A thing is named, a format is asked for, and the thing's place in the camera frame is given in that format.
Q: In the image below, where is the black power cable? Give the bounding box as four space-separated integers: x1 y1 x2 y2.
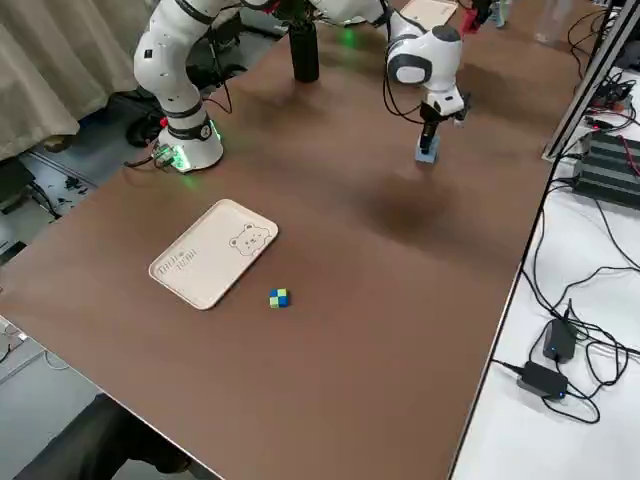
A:
492 344 640 426
527 177 640 361

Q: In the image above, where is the beige tray with bear print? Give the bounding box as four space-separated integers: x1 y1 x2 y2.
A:
148 198 280 312

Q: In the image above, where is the blue foam block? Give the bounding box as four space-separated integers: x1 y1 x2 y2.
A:
414 137 442 166

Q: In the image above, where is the black cylindrical vase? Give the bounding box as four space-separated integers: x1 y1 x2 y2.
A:
290 23 321 83

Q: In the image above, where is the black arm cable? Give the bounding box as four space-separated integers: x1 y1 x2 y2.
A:
381 69 427 124
202 29 235 115

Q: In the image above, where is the beige curtain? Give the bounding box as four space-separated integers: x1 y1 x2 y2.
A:
0 0 157 162

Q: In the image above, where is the clear plastic bottle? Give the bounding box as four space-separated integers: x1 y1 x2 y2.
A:
533 0 567 44

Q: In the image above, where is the aluminium frame post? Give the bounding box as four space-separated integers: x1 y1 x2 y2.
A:
541 0 640 162

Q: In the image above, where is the black ribbed device box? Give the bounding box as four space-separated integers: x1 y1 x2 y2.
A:
572 129 640 205

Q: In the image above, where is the black power adapter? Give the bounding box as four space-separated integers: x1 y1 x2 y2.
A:
516 360 570 401
541 317 577 365

